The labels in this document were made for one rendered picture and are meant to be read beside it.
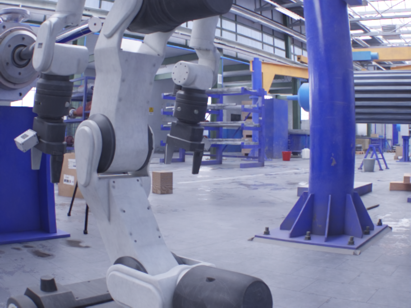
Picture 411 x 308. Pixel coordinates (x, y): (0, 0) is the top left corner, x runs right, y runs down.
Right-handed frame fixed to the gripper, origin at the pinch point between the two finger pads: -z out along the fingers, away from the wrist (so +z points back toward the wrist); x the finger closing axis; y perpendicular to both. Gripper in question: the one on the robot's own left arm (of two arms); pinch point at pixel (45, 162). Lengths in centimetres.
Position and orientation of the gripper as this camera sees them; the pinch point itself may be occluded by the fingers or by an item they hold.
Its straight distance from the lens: 93.5
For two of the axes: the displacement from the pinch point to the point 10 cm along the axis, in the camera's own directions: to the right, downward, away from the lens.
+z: 1.6, -9.7, -1.6
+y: -6.7, 0.1, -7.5
